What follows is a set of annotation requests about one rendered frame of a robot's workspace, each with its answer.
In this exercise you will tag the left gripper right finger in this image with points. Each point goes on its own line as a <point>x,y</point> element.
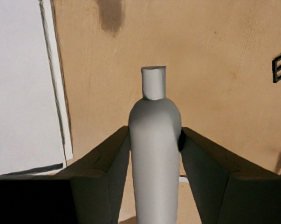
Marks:
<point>227,188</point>

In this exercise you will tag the grey gas cylinder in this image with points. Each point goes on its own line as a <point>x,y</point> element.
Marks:
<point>155,139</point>

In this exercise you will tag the black rectangular double-loop buckle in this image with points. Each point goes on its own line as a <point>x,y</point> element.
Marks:
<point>275,70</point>

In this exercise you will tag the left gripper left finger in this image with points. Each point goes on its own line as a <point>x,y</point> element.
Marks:
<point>89,191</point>

